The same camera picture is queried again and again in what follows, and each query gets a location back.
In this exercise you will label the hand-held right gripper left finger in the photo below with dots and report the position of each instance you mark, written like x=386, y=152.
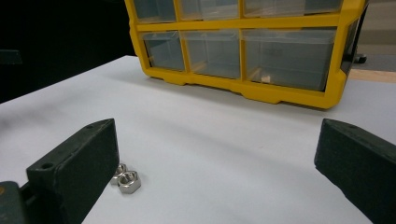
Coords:
x=77, y=174

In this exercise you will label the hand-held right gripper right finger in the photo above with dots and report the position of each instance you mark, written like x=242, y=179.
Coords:
x=358, y=168

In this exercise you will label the steel hex nut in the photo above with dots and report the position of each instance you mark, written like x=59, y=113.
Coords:
x=114, y=179
x=132, y=189

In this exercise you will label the yellow and black organizer cabinet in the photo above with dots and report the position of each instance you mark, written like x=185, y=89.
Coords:
x=236, y=23

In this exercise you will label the black caster wheel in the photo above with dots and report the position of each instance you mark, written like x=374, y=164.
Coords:
x=360, y=58

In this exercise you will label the set of closed clear drawers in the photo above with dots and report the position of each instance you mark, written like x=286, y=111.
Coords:
x=286, y=62

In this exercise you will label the black curtain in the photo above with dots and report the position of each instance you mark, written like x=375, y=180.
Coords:
x=62, y=37

